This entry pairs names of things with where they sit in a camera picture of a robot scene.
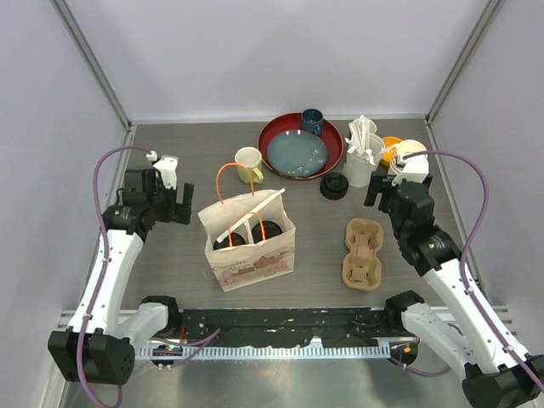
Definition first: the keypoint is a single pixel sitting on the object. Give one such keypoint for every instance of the small paper cup with stirrers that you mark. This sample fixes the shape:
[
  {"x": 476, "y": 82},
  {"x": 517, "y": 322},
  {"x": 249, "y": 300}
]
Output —
[{"x": 362, "y": 125}]

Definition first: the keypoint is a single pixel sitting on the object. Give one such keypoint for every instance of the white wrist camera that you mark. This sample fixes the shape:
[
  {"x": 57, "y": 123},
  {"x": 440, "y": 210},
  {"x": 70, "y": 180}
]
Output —
[
  {"x": 414, "y": 169},
  {"x": 166, "y": 166}
]

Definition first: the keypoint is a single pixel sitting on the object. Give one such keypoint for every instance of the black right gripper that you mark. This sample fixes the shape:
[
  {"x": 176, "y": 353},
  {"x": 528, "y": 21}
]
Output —
[{"x": 380, "y": 184}]

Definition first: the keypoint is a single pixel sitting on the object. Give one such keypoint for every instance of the blue ceramic plate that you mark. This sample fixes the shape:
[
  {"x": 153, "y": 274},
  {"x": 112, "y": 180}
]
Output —
[{"x": 297, "y": 154}]

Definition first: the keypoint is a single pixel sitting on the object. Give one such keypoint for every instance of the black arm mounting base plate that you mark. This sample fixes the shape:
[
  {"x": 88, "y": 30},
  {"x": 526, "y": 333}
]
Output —
[{"x": 289, "y": 328}]

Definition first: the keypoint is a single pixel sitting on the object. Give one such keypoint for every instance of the white stirrer stick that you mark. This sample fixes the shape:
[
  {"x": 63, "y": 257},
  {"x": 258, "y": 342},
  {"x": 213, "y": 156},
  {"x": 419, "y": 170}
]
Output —
[{"x": 265, "y": 204}]

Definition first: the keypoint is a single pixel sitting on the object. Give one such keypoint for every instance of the orange round container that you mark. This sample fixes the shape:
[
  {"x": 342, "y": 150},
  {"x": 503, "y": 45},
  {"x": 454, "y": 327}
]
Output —
[{"x": 390, "y": 143}]

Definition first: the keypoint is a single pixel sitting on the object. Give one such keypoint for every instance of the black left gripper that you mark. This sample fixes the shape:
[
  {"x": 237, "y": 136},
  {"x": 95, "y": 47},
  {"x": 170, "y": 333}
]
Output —
[{"x": 178, "y": 212}]

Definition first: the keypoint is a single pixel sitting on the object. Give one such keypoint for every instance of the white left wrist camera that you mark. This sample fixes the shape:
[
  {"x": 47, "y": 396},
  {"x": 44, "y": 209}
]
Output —
[{"x": 166, "y": 166}]

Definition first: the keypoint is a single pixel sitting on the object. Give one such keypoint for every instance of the stack of black lids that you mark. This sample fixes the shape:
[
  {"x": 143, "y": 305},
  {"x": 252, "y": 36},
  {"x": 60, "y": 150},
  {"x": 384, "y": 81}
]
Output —
[{"x": 334, "y": 186}]

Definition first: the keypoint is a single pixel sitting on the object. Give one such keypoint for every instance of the white stirrer holder cup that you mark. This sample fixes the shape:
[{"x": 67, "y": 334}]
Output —
[{"x": 357, "y": 168}]

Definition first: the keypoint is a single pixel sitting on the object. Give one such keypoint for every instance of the brown paper takeout bag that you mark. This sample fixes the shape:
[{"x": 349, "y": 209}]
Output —
[{"x": 239, "y": 266}]

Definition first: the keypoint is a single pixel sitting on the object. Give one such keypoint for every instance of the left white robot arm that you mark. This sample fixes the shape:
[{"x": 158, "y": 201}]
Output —
[{"x": 96, "y": 346}]

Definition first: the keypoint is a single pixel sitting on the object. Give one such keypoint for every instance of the stack of white paper cups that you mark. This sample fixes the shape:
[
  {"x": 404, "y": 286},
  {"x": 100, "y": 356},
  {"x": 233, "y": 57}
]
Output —
[{"x": 399, "y": 150}]

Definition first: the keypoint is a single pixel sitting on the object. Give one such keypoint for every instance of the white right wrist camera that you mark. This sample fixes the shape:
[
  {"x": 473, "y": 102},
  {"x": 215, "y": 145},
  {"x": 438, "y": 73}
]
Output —
[{"x": 414, "y": 169}]

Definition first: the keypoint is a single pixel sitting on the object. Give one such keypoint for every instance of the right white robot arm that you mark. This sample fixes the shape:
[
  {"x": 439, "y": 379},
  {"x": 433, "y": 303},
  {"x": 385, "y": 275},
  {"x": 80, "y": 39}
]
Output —
[{"x": 494, "y": 367}]

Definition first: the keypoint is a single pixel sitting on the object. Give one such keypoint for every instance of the dark blue ceramic mug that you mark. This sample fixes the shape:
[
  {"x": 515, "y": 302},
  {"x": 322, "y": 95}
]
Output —
[{"x": 311, "y": 121}]

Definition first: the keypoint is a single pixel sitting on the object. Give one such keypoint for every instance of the yellow-green ceramic mug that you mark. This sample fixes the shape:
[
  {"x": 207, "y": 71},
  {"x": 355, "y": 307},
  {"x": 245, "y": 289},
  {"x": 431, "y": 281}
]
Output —
[{"x": 250, "y": 165}]

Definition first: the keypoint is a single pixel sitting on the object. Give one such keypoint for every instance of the red lacquer round tray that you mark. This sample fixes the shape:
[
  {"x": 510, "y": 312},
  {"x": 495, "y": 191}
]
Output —
[{"x": 330, "y": 135}]

